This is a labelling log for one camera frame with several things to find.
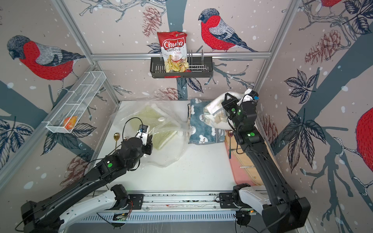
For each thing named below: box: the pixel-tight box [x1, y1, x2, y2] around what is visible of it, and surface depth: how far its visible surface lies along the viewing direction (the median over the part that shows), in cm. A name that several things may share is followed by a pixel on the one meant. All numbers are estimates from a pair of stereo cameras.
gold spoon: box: [113, 132, 120, 152], surface depth 100 cm
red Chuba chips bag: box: [156, 31, 192, 73], surface depth 84 cm
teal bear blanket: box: [188, 98, 225, 145], surface depth 91 cm
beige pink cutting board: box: [224, 130, 264, 186], surface depth 85 cm
